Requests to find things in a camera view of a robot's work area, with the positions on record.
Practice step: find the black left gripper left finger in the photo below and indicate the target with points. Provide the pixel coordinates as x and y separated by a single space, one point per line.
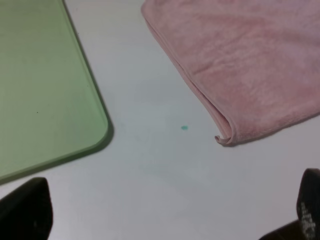
27 212

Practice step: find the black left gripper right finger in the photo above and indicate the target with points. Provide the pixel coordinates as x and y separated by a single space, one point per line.
307 226

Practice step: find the pink towel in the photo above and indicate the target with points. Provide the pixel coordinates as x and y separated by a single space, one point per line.
254 64

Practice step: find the green plastic tray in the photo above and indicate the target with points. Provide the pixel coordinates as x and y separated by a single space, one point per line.
51 110

